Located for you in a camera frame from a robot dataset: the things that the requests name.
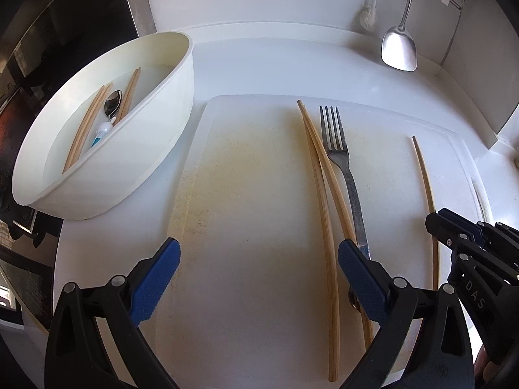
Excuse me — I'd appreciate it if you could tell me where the black stove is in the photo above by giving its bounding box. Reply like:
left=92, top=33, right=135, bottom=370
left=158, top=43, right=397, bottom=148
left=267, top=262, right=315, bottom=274
left=0, top=85, right=63, bottom=329

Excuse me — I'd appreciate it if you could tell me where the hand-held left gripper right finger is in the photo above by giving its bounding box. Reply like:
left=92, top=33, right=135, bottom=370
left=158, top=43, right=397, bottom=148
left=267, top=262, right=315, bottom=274
left=338, top=238, right=475, bottom=389

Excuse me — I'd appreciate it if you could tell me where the white cutting board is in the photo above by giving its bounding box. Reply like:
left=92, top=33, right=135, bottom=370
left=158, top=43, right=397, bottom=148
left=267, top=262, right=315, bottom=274
left=156, top=94, right=493, bottom=389

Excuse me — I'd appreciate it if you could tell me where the metal fork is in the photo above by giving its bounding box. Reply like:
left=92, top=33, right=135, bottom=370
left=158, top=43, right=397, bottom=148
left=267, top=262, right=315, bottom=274
left=319, top=105, right=371, bottom=312

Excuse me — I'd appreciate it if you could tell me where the metal spatula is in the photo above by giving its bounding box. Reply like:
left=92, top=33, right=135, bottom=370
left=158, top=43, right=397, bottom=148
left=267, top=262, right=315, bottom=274
left=380, top=0, right=418, bottom=72

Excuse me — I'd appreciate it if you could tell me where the white oval bowl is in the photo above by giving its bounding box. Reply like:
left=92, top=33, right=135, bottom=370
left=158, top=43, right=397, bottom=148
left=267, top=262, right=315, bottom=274
left=11, top=31, right=194, bottom=221

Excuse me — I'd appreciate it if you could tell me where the wooden chopstick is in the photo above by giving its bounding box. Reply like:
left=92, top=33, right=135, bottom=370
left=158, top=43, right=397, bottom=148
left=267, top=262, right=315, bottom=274
left=297, top=100, right=339, bottom=382
left=63, top=85, right=108, bottom=173
left=300, top=105, right=374, bottom=351
left=115, top=68, right=138, bottom=120
left=68, top=83, right=114, bottom=169
left=411, top=136, right=441, bottom=291
left=119, top=68, right=142, bottom=125

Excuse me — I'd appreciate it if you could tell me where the person's right hand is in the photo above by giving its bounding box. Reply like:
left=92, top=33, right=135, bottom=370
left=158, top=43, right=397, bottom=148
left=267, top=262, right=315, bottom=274
left=474, top=350, right=497, bottom=389

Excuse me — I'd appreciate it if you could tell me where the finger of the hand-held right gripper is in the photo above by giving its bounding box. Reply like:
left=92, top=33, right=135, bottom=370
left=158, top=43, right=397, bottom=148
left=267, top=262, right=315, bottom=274
left=425, top=215, right=467, bottom=252
left=436, top=208, right=485, bottom=238

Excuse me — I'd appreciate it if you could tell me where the teal handled metal spoon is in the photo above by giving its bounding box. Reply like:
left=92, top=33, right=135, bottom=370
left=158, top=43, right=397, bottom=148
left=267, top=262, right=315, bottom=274
left=90, top=89, right=124, bottom=149

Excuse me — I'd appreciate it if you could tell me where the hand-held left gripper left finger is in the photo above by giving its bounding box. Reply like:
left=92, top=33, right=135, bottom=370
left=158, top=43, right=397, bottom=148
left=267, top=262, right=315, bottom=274
left=44, top=237, right=182, bottom=389

